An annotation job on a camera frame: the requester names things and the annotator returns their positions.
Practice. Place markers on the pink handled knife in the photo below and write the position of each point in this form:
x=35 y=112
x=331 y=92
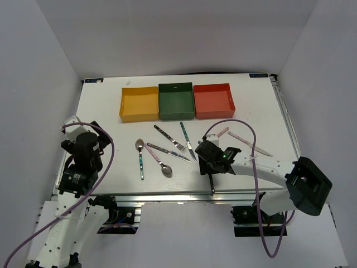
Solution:
x=249 y=144

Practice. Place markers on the left blue corner label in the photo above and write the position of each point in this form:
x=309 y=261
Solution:
x=93 y=80

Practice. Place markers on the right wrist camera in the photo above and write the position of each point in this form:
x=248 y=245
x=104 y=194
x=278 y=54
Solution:
x=212 y=138

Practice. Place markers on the yellow paper box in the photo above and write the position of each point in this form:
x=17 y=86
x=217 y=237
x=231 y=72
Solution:
x=139 y=104

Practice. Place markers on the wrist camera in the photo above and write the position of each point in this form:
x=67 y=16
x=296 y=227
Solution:
x=72 y=132
x=212 y=138

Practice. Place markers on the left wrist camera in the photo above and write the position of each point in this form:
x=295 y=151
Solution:
x=72 y=132

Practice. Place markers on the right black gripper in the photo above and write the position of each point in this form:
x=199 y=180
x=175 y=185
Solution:
x=204 y=169

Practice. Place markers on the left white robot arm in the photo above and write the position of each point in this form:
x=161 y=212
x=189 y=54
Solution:
x=77 y=216

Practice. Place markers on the teal handled knife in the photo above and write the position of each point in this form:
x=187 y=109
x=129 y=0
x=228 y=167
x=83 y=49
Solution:
x=188 y=143

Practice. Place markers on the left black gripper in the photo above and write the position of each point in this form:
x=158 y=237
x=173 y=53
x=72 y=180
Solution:
x=103 y=139

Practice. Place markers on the pink handled fork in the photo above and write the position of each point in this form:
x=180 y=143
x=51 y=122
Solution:
x=222 y=132

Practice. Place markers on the green paper box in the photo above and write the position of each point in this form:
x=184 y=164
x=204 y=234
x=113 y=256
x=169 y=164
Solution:
x=176 y=101

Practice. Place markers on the blue corner label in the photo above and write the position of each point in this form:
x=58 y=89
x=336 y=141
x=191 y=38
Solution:
x=258 y=75
x=93 y=80

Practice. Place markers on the pink handled spoon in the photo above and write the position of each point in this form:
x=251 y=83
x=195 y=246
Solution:
x=165 y=169

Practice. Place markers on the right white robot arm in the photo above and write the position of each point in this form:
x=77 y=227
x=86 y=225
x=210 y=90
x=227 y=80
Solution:
x=304 y=186

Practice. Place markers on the black handled spoon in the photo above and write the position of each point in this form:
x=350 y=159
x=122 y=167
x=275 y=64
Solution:
x=212 y=187

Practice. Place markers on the right blue corner label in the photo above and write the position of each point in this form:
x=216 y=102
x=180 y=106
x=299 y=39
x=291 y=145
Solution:
x=258 y=75

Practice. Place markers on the red paper box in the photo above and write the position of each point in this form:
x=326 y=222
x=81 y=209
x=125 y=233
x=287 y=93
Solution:
x=213 y=101

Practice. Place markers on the black patterned handle knife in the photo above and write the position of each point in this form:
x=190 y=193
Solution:
x=177 y=155

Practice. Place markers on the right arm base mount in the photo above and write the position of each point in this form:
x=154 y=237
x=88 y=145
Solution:
x=245 y=219

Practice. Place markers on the black patterned handle fork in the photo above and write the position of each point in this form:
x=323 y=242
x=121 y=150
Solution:
x=177 y=144

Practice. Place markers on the teal handled spoon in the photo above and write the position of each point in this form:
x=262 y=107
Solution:
x=139 y=144

